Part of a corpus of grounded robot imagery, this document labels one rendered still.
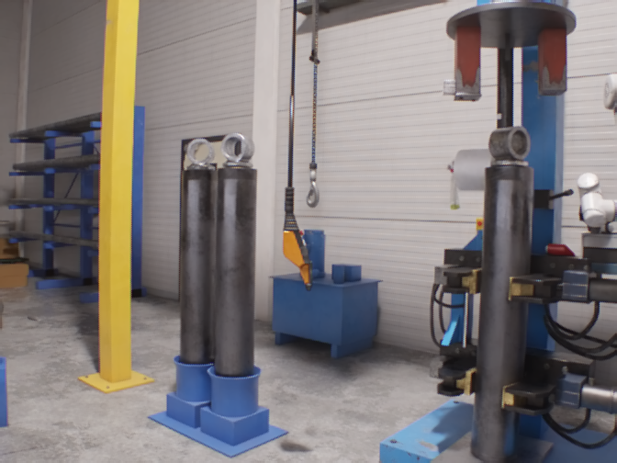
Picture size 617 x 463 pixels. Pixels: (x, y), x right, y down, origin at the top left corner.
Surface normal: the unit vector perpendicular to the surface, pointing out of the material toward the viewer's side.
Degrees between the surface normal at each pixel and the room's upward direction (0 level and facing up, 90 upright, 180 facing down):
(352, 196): 90
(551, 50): 90
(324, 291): 90
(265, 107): 90
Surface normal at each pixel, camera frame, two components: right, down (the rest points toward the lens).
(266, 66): -0.64, 0.01
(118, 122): 0.77, 0.04
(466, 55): -0.16, 0.03
